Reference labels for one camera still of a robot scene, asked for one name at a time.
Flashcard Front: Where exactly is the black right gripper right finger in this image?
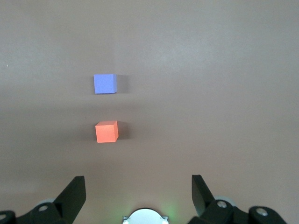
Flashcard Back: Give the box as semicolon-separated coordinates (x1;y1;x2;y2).
186;175;288;224

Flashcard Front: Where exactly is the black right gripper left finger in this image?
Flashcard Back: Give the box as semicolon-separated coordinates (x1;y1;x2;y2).
0;175;87;224

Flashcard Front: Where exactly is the orange block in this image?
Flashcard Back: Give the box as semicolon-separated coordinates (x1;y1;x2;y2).
95;120;120;144

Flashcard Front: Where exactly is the purple block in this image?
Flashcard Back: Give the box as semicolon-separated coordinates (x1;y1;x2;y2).
93;74;117;95

